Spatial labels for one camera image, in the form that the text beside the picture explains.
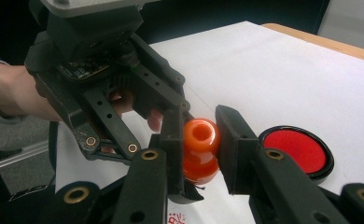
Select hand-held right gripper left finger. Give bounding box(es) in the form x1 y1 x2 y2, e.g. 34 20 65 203
111 106 185 224

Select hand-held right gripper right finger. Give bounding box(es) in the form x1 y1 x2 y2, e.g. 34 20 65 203
216 105 349 224

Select orange stamp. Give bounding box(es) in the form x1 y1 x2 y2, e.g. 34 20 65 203
182 117 222 185

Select white paper sheet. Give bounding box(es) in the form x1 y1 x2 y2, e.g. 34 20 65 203
166 186 253 224

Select round red ink pad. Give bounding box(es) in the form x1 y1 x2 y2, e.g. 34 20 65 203
258 125 335 181

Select white table mat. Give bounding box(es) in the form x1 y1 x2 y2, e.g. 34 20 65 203
54 21 364 224

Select dark curtain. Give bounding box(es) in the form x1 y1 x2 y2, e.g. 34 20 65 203
0 0 330 66

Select wooden table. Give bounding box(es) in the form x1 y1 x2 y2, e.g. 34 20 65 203
261 22 364 65

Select metal floor rail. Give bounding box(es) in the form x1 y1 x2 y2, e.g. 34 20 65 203
0 139 52 171

